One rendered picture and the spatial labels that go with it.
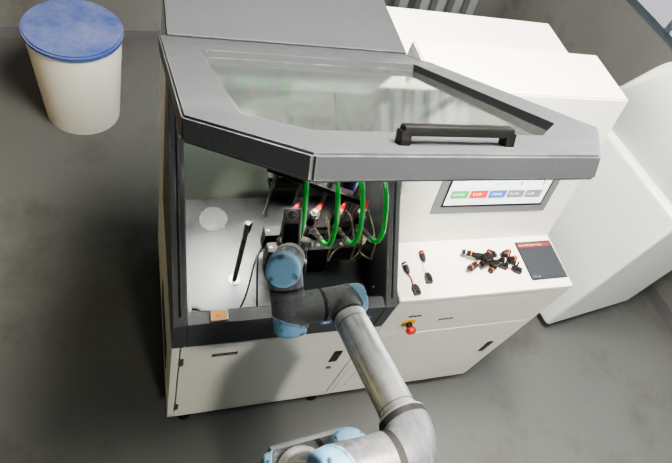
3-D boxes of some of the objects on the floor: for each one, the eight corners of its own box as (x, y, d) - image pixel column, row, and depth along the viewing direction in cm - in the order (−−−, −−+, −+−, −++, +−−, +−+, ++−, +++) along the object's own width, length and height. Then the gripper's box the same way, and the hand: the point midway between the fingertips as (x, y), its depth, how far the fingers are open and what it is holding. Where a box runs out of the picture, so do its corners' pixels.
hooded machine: (623, 311, 330) (882, 139, 213) (534, 331, 304) (774, 148, 186) (556, 203, 371) (742, 10, 254) (472, 214, 345) (637, 3, 227)
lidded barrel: (119, 79, 333) (114, -3, 289) (135, 135, 311) (132, 55, 267) (33, 85, 313) (13, -3, 269) (43, 145, 291) (24, 60, 247)
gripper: (266, 277, 131) (277, 260, 152) (309, 280, 131) (315, 263, 152) (269, 241, 130) (280, 229, 151) (312, 245, 130) (317, 233, 151)
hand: (297, 237), depth 150 cm, fingers closed
